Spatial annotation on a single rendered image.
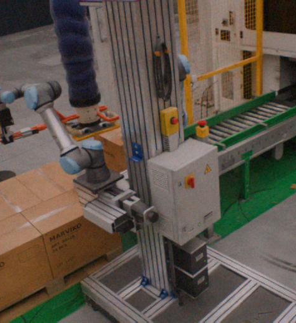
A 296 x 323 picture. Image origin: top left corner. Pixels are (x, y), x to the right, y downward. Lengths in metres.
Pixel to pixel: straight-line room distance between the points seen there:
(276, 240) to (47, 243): 1.80
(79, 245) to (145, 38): 1.75
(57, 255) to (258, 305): 1.42
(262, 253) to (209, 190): 1.26
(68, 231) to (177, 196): 1.19
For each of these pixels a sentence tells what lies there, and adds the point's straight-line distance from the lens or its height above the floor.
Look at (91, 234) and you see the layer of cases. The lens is 3.40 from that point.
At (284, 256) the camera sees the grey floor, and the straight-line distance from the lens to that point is 3.62.
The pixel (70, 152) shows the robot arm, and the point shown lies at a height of 1.28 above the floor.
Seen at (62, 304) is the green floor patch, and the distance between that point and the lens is 3.42.
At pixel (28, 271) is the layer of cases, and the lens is 3.28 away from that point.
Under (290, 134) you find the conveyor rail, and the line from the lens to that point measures 4.47.
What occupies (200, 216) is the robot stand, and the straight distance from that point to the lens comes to 2.51.
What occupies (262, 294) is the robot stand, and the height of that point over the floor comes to 0.21.
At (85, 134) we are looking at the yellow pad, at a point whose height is 1.10.
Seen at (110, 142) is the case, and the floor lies 0.93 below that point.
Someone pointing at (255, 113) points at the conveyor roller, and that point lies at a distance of 4.76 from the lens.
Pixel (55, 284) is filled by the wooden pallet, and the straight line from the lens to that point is 3.45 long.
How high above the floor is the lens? 2.29
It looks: 27 degrees down
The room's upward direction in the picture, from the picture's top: 7 degrees counter-clockwise
